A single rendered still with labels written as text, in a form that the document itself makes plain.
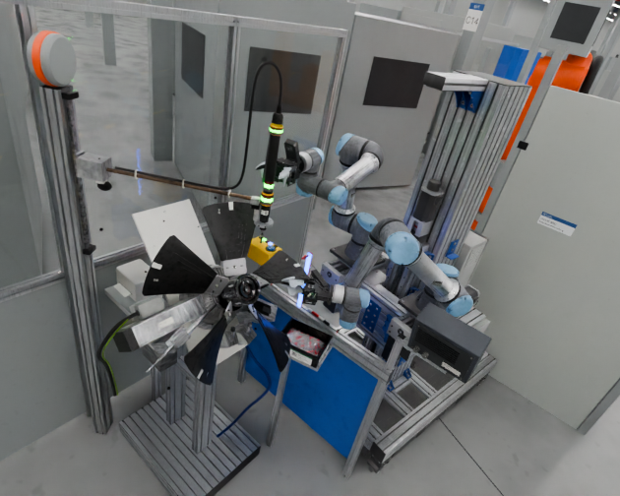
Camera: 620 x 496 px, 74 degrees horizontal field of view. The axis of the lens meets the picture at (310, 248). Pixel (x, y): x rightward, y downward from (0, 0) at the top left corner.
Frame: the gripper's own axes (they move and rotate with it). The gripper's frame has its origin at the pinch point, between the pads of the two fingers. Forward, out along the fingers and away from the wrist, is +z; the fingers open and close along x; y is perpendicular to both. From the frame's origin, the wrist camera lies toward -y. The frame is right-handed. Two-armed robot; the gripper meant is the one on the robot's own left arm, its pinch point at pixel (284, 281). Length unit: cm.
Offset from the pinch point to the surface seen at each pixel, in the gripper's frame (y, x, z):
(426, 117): -438, 59, -151
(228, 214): -8.6, -22.4, 26.4
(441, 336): 21, -6, -60
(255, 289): 11.8, -4.0, 10.6
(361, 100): -381, 36, -53
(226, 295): 16.5, -3.0, 20.4
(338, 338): -4.1, 33.7, -29.5
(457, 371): 26, 6, -70
